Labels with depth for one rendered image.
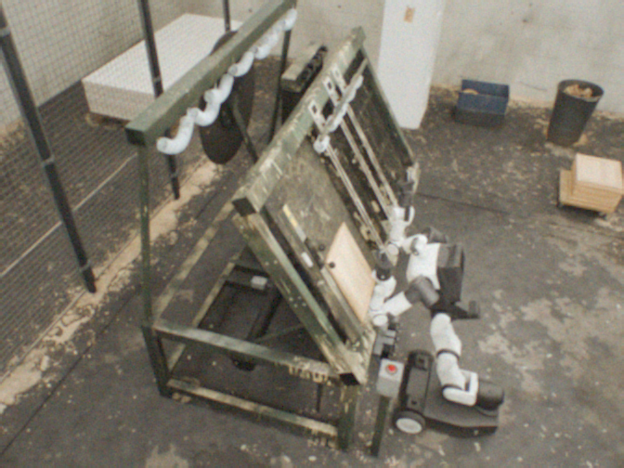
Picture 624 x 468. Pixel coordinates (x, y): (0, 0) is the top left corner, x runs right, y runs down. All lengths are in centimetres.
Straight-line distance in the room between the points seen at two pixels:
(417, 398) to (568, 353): 144
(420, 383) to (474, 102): 412
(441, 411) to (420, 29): 420
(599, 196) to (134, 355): 453
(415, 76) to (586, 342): 352
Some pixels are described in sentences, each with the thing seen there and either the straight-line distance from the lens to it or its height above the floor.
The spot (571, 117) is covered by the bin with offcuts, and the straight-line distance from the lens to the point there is 708.
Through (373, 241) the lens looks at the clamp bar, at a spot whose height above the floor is 107.
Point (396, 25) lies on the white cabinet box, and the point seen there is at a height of 123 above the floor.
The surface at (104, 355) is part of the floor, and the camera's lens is 445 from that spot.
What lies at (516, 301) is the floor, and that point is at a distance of 493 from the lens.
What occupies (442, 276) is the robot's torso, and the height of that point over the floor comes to 134.
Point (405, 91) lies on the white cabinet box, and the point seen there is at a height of 47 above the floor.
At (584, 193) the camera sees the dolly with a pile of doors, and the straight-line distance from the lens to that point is 597.
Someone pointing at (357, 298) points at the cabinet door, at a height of 99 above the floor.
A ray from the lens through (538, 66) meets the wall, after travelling 803.
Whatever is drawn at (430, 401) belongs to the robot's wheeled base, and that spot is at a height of 17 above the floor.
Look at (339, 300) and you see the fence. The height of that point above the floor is 116.
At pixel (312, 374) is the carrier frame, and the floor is 76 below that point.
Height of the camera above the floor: 339
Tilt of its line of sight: 41 degrees down
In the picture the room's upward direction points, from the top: 2 degrees clockwise
